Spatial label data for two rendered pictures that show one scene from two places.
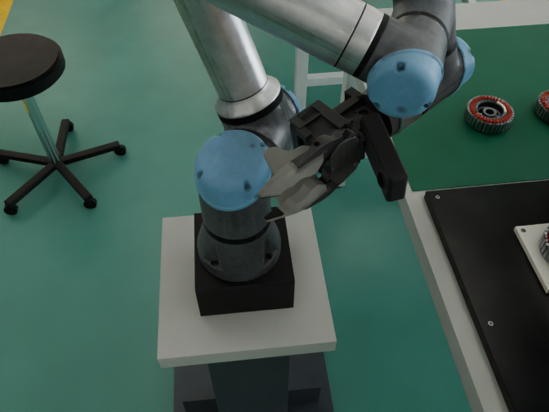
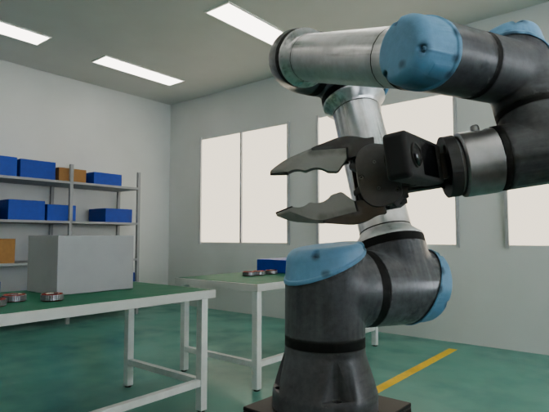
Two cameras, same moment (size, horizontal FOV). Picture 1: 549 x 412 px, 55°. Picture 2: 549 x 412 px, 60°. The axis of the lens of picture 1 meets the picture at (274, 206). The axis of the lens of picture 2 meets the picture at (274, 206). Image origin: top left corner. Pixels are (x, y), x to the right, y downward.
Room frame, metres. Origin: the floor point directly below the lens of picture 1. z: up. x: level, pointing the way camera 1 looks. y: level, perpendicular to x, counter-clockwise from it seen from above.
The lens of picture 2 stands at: (0.03, -0.39, 1.08)
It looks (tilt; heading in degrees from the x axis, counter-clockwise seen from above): 4 degrees up; 46
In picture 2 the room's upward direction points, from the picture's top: straight up
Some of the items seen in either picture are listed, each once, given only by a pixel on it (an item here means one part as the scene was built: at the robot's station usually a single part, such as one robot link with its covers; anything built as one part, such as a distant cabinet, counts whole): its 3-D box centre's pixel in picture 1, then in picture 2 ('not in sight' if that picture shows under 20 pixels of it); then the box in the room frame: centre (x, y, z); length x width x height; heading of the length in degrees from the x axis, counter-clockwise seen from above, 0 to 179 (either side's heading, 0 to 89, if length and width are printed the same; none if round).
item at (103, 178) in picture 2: not in sight; (100, 180); (2.83, 6.00, 1.86); 0.42 x 0.42 x 0.16; 7
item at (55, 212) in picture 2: not in sight; (54, 213); (2.21, 5.93, 1.38); 0.42 x 0.36 x 0.20; 95
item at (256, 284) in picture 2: not in sight; (289, 315); (3.15, 2.66, 0.38); 1.90 x 0.90 x 0.75; 7
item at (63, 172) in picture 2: not in sight; (64, 176); (2.34, 5.96, 1.87); 0.40 x 0.36 x 0.17; 96
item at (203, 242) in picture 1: (238, 230); (324, 369); (0.56, 0.06, 0.89); 0.15 x 0.15 x 0.10
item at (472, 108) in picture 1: (488, 114); not in sight; (1.02, -0.53, 0.77); 0.11 x 0.11 x 0.04
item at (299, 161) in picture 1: (320, 154); (348, 157); (0.47, -0.06, 1.17); 0.09 x 0.02 x 0.05; 128
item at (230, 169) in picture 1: (235, 181); (328, 287); (0.57, 0.06, 1.01); 0.13 x 0.12 x 0.14; 162
